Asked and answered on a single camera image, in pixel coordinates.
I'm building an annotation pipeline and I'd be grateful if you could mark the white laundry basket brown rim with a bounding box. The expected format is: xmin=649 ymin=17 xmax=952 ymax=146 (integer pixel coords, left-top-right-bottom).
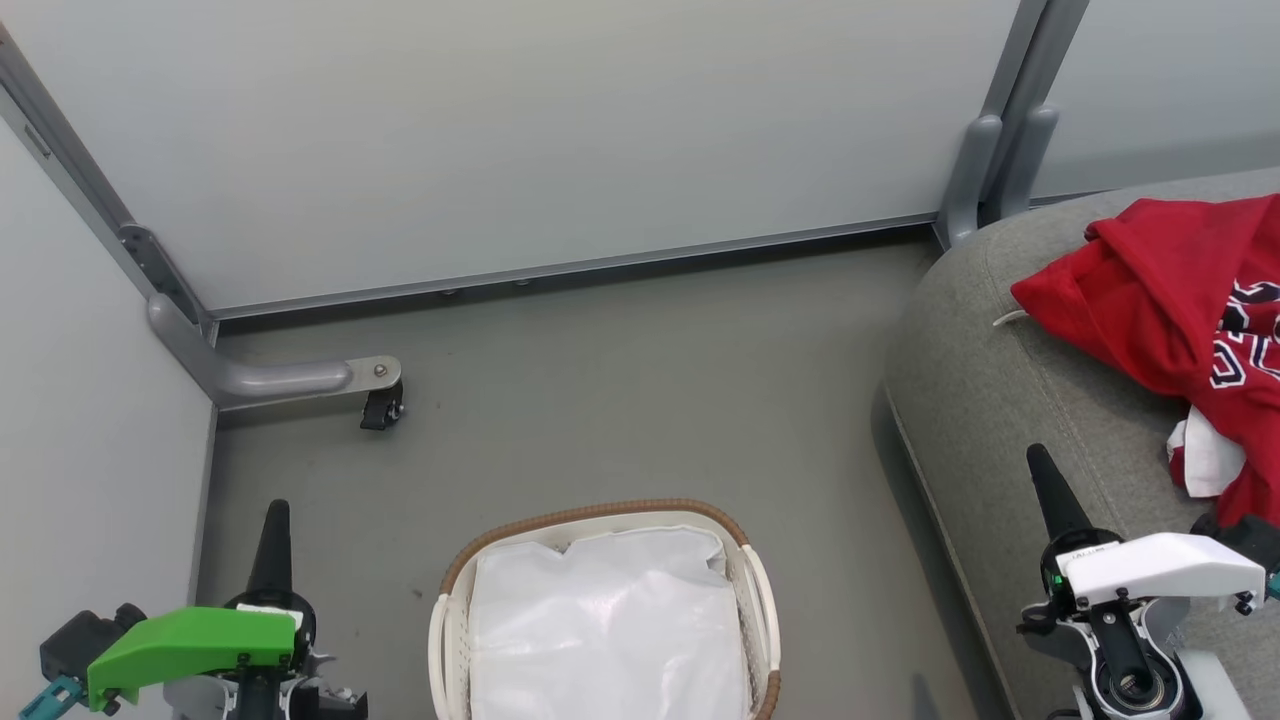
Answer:
xmin=427 ymin=498 xmax=782 ymax=720

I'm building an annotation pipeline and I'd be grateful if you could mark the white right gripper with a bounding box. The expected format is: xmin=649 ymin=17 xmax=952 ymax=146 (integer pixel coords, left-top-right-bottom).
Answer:
xmin=1018 ymin=443 xmax=1269 ymax=716

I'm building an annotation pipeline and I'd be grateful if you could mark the white basket liner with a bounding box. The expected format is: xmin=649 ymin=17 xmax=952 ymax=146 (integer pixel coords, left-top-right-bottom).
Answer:
xmin=468 ymin=526 xmax=753 ymax=720

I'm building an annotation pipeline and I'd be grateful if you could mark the grey partition corner post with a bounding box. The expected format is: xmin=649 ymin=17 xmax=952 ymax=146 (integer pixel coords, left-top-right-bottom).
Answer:
xmin=0 ymin=22 xmax=219 ymax=331

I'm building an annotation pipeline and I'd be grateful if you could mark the black caster wheel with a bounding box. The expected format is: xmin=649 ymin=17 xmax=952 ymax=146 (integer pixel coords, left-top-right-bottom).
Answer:
xmin=359 ymin=383 xmax=406 ymax=432

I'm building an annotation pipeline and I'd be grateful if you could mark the grey curved partition leg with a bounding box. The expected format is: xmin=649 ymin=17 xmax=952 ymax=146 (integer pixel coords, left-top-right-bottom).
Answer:
xmin=146 ymin=293 xmax=403 ymax=411

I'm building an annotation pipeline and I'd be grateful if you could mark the grey partition upright post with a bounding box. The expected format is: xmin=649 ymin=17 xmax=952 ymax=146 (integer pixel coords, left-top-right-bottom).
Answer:
xmin=975 ymin=0 xmax=1091 ymax=216

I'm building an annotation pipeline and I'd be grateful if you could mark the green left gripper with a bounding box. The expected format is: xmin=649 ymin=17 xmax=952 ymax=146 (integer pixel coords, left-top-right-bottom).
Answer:
xmin=85 ymin=499 xmax=336 ymax=720

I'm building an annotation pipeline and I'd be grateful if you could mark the aluminium partition bottom rail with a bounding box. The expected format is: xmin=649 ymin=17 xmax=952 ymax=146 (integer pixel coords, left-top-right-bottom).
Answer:
xmin=213 ymin=212 xmax=941 ymax=323

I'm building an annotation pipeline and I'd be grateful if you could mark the grey upright partition foot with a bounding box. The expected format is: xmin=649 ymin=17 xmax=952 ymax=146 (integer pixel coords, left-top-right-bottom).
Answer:
xmin=995 ymin=105 xmax=1059 ymax=223
xmin=935 ymin=114 xmax=1003 ymax=249

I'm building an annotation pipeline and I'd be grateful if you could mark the red jersey shirt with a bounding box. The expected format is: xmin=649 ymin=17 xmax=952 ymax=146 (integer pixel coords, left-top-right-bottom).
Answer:
xmin=992 ymin=193 xmax=1280 ymax=529

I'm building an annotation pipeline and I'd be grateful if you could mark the grey fabric sofa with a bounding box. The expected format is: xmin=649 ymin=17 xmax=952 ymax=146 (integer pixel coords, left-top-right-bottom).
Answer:
xmin=880 ymin=167 xmax=1280 ymax=720

